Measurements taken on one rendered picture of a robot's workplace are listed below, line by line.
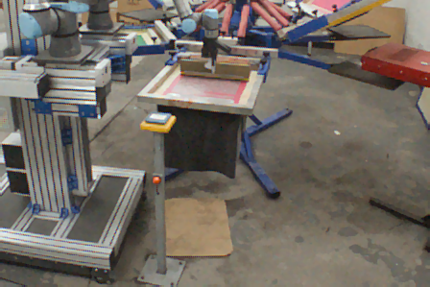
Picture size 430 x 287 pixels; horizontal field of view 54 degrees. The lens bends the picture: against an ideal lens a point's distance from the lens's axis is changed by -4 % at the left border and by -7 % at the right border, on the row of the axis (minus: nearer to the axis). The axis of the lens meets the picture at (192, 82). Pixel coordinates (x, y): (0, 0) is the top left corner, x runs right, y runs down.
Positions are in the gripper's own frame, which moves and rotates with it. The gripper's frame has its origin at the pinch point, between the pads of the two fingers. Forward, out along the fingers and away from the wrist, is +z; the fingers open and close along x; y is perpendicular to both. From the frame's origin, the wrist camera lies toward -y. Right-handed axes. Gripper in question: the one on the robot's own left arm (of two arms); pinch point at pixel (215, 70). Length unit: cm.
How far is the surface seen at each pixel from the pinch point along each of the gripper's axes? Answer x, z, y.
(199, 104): 44.7, 2.7, -1.9
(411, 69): -9, -6, -111
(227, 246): 31, 99, -16
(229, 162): 35, 39, -16
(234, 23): -92, -8, 5
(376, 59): -20, -8, -93
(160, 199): 63, 48, 13
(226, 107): 44.7, 2.9, -15.7
